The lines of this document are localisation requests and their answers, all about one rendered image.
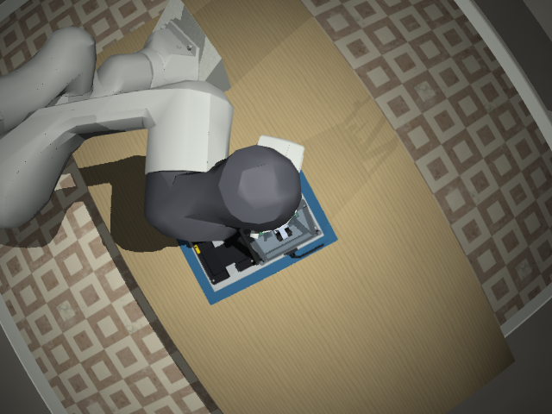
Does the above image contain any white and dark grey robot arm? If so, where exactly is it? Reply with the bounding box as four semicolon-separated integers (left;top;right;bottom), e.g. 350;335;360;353
0;21;304;242

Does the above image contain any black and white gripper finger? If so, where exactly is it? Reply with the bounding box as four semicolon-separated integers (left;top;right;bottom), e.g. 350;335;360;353
274;225;292;242

